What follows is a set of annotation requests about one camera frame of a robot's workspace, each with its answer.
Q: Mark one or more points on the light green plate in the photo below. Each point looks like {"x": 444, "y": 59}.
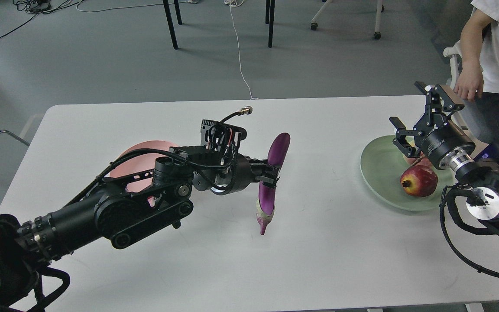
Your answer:
{"x": 382, "y": 164}

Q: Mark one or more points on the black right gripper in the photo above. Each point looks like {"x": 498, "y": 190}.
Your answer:
{"x": 436, "y": 134}

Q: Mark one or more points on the person's hand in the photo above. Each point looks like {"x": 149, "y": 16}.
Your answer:
{"x": 469, "y": 85}

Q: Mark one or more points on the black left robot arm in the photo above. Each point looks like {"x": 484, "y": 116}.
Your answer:
{"x": 141, "y": 192}

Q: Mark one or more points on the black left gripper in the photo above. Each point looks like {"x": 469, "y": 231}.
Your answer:
{"x": 245, "y": 172}

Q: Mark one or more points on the purple eggplant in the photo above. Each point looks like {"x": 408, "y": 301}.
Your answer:
{"x": 265, "y": 204}

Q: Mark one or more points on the red chili pepper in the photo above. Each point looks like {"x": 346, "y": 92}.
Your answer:
{"x": 151, "y": 201}

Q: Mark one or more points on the pink plate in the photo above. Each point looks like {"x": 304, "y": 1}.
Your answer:
{"x": 141, "y": 163}

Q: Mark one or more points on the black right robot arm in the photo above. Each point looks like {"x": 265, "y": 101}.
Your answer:
{"x": 473, "y": 202}

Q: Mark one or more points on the black table leg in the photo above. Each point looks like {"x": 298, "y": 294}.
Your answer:
{"x": 169, "y": 19}
{"x": 270, "y": 20}

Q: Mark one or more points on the white office chair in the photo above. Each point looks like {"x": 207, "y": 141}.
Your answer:
{"x": 469, "y": 119}

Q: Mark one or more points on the white rolling chair base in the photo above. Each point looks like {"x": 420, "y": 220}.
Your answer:
{"x": 352, "y": 17}

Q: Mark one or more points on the red pomegranate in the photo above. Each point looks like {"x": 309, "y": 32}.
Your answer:
{"x": 419, "y": 181}

